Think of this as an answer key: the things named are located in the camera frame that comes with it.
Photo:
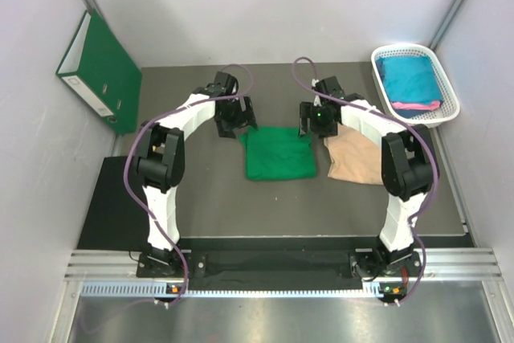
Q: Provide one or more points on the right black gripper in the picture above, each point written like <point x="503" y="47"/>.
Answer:
<point x="307" y="111"/>

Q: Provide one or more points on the blue folded t shirt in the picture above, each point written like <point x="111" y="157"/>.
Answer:
<point x="409" y="79"/>

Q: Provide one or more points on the green ring binder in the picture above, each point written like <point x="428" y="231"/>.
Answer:
<point x="102" y="73"/>

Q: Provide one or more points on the white plastic basket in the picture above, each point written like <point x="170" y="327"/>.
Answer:
<point x="450" y="107"/>

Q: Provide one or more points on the aluminium frame rail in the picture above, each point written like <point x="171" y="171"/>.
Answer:
<point x="441" y="263"/>

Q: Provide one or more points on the beige folded t shirt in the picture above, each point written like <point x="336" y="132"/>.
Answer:
<point x="353" y="157"/>

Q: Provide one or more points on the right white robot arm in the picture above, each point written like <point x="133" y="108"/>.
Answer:
<point x="409" y="170"/>

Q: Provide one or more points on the green t shirt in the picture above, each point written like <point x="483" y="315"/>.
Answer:
<point x="277" y="154"/>

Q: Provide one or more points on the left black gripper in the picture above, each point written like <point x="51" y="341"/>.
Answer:
<point x="243" y="118"/>

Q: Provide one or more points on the pink folded t shirt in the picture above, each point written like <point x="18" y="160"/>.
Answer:
<point x="431" y="106"/>

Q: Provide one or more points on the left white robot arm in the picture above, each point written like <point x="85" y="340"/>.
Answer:
<point x="159" y="160"/>

